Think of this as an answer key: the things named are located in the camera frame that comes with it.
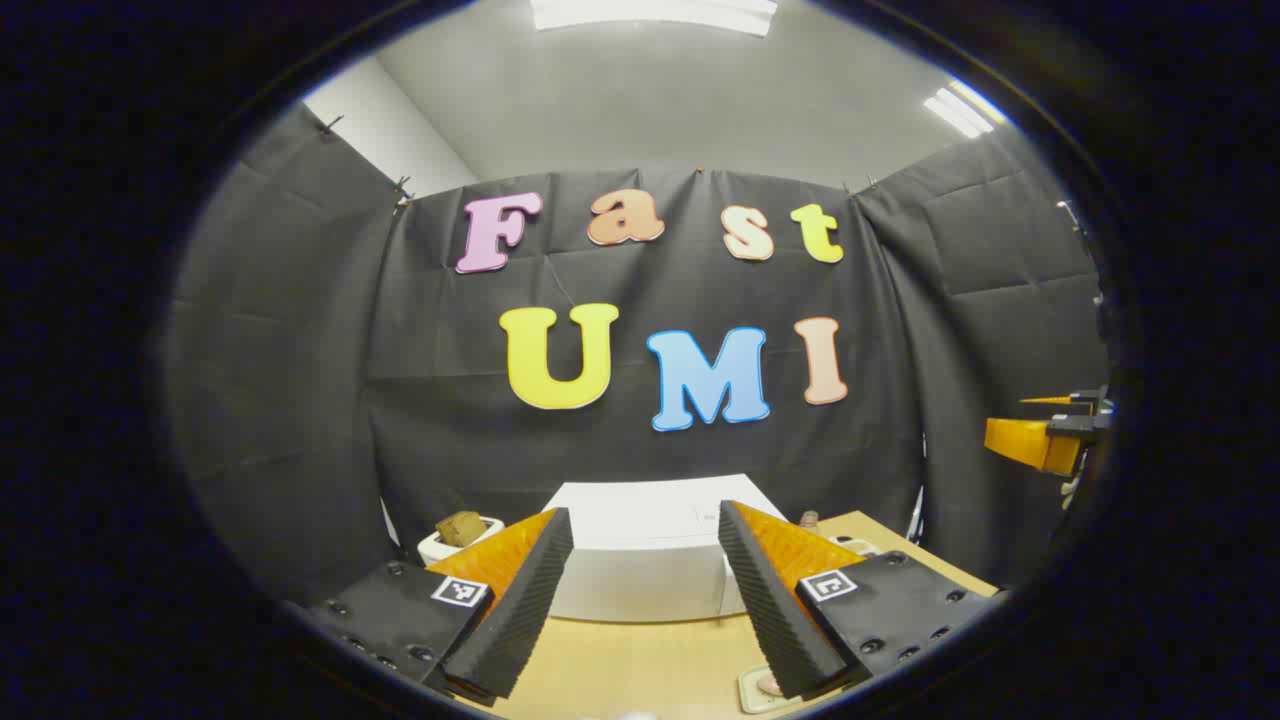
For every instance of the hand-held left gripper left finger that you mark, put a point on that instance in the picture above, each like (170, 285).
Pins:
(520, 610)

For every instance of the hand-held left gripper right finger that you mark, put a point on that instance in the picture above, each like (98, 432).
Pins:
(770, 610)

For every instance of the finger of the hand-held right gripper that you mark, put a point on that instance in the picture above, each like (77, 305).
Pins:
(1030, 440)
(1090, 398)

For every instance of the pale green food plate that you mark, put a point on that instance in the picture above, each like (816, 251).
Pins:
(755, 690)

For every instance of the white microwave oven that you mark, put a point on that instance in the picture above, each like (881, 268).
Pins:
(640, 560)

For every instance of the white toaster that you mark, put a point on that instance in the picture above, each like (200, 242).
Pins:
(480, 535)

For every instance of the brown bread slice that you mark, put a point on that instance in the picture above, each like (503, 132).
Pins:
(462, 528)

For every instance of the white divided grain dish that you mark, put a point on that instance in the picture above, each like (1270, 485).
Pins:
(855, 546)

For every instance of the black backdrop cloth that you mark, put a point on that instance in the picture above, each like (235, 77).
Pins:
(300, 400)

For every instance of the long ceiling light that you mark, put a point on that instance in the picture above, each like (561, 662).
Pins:
(650, 14)
(962, 108)

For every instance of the small metal clip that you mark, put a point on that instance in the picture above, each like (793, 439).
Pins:
(402, 190)
(330, 124)

